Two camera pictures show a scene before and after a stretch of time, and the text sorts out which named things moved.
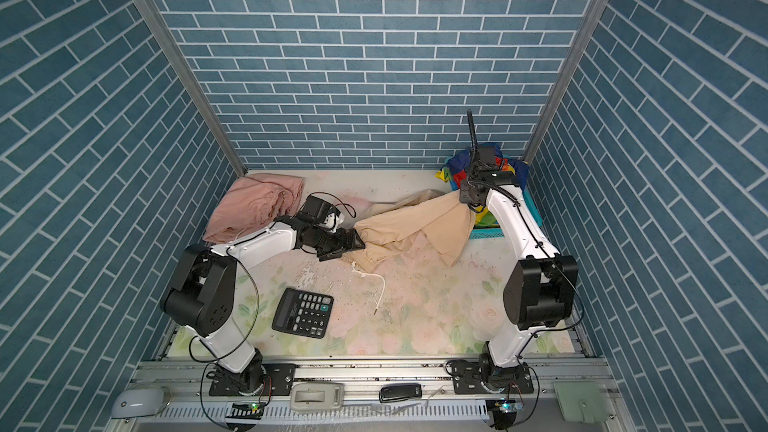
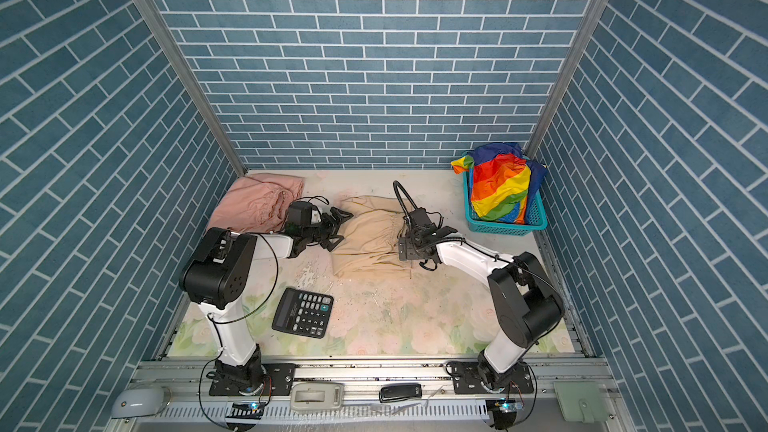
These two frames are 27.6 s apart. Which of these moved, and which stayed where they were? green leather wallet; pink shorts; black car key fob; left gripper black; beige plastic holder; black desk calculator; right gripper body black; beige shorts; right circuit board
Moved: beige shorts; left gripper black; right gripper body black
Stayed: beige plastic holder; right circuit board; black car key fob; pink shorts; black desk calculator; green leather wallet
